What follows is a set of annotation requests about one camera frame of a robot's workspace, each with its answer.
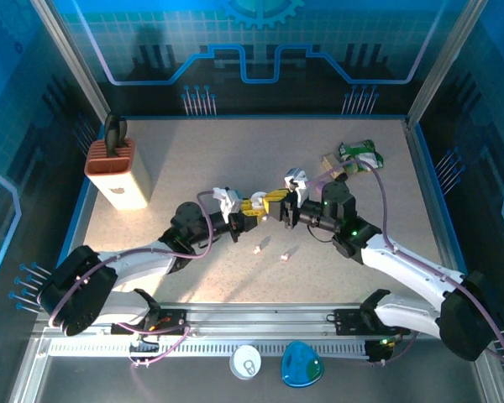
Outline small tan box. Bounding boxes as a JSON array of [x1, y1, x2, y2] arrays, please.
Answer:
[[321, 153, 346, 181]]

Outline green snack bag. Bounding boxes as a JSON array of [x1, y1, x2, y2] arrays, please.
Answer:
[[337, 139, 385, 174]]

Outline cream knife block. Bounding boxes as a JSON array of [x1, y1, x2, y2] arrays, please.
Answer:
[[83, 138, 153, 211]]

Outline blue green plastic container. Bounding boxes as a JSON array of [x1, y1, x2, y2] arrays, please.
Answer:
[[280, 340, 325, 390]]

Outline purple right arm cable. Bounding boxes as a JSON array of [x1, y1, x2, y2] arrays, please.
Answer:
[[307, 158, 504, 367]]

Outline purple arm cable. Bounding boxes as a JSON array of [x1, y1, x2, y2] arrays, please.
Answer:
[[307, 158, 504, 367], [36, 189, 219, 373]]

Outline aluminium side rail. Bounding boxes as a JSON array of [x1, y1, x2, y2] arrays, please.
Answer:
[[404, 118, 471, 286]]

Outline aluminium mounting rail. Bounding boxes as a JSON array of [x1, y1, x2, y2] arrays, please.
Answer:
[[32, 302, 486, 339]]

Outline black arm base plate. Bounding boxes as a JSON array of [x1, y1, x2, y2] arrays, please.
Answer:
[[333, 308, 408, 337], [110, 307, 186, 337]]

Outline black handled scissors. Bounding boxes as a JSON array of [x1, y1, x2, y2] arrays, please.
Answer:
[[103, 111, 129, 159]]

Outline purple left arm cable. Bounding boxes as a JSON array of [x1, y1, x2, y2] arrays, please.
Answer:
[[36, 189, 219, 373]]

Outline white slotted cable duct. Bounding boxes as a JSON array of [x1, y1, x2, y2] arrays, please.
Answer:
[[48, 338, 369, 358]]

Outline black cable connector block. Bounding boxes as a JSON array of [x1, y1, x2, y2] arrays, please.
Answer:
[[365, 338, 395, 364]]

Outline aluminium frame post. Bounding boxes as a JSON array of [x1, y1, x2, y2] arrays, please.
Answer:
[[29, 0, 113, 127], [404, 0, 491, 127]]

